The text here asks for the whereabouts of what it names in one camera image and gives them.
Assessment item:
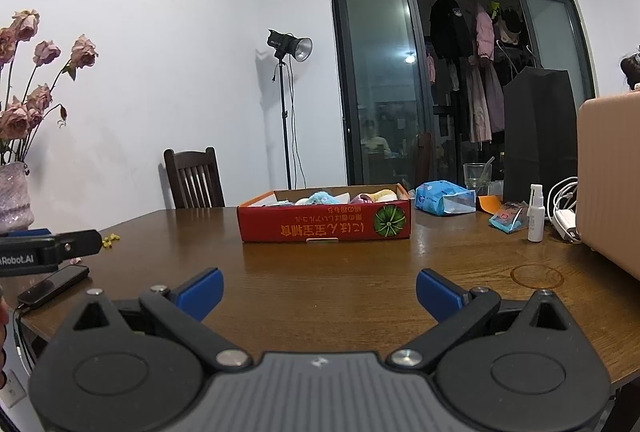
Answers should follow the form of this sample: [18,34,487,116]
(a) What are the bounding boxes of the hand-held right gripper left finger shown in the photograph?
[55,267,253,373]

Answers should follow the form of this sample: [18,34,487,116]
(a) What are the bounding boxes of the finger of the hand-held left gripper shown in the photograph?
[52,229,102,258]
[0,227,51,239]

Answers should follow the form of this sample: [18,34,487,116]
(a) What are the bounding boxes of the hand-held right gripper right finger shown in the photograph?
[385,268,586,373]

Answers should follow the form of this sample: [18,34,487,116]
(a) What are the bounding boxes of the red cardboard box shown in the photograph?
[236,183,412,243]

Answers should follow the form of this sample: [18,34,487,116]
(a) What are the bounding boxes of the pale pink glitter vase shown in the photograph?
[0,162,36,233]

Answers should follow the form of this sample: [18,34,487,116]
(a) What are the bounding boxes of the black phone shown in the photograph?
[17,265,91,308]

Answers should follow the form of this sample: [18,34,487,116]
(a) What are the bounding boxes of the blue tissue pack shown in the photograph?
[415,180,477,216]

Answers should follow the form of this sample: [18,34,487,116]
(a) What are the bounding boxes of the teal snack packet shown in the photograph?
[489,201,528,235]

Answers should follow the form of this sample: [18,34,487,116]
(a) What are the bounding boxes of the dark wooden chair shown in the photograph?
[163,147,226,210]

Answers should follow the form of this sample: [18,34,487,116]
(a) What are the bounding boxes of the dried pink roses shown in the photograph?
[0,9,98,165]

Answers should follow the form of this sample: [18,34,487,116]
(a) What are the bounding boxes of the clear drinking glass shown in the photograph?
[463,163,492,198]

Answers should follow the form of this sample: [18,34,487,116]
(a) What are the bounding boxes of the white spray bottle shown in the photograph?
[527,184,546,243]

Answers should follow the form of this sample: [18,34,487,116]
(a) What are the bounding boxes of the white charger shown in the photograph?
[555,210,581,243]

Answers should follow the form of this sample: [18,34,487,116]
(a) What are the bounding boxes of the black paper bag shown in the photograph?
[502,67,578,215]

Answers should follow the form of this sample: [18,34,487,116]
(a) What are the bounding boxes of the long mauve hanging coat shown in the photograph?
[467,59,506,143]

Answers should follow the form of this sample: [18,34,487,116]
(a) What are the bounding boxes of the beige box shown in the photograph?
[576,93,640,280]

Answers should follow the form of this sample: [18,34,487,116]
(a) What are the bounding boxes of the dark sliding glass door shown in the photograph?
[329,0,601,193]

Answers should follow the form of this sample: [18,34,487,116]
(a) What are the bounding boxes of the studio light on stand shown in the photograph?
[267,29,313,190]

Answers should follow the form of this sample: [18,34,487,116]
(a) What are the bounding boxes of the pink hanging jacket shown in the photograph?
[475,9,496,63]

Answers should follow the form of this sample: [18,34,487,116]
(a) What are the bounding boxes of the black hanging jacket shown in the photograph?
[430,0,473,60]

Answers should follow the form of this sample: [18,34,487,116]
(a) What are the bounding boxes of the black phone cable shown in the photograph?
[12,304,36,363]

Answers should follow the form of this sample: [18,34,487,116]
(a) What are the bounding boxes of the white wall socket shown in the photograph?
[0,369,26,408]

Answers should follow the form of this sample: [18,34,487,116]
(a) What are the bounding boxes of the white cables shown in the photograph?
[547,177,580,223]

